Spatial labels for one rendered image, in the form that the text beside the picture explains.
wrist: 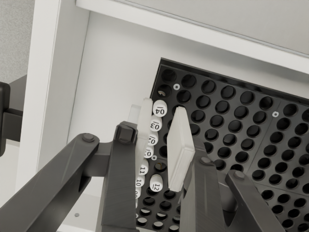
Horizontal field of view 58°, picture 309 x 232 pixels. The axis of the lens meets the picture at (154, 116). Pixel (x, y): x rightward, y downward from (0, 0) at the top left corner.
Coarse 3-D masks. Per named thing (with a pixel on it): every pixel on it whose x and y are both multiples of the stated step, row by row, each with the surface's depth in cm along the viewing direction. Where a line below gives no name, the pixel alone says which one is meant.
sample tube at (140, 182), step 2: (144, 174) 28; (138, 176) 26; (140, 176) 27; (142, 176) 27; (144, 176) 27; (138, 178) 26; (140, 178) 26; (142, 178) 27; (144, 178) 27; (136, 180) 27; (138, 180) 27; (140, 180) 27; (142, 180) 27; (136, 182) 27; (138, 182) 27; (140, 182) 27; (142, 182) 27; (136, 184) 27; (138, 184) 27; (140, 184) 27; (142, 184) 27; (136, 186) 27; (138, 186) 27; (140, 186) 27
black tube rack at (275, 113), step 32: (192, 96) 25; (224, 96) 28; (256, 96) 24; (288, 96) 27; (192, 128) 29; (224, 128) 26; (256, 128) 29; (288, 128) 26; (160, 160) 27; (224, 160) 27; (256, 160) 27; (288, 160) 27; (160, 192) 28; (288, 192) 28; (288, 224) 30
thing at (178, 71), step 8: (160, 64) 24; (160, 72) 24; (176, 72) 24; (160, 80) 24; (176, 80) 24; (152, 96) 25; (160, 96) 25; (168, 96) 25; (168, 104) 25; (152, 112) 25; (160, 136) 26; (152, 160) 27; (144, 184) 28; (136, 208) 29
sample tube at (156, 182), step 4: (156, 164) 29; (160, 164) 30; (160, 168) 29; (152, 176) 28; (156, 176) 27; (160, 176) 28; (152, 180) 27; (156, 180) 27; (160, 180) 27; (152, 184) 27; (156, 184) 27; (160, 184) 27; (152, 188) 27; (156, 188) 27; (160, 188) 27
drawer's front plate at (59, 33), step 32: (64, 0) 20; (32, 32) 20; (64, 32) 22; (32, 64) 21; (64, 64) 24; (32, 96) 22; (64, 96) 27; (32, 128) 23; (64, 128) 31; (32, 160) 24
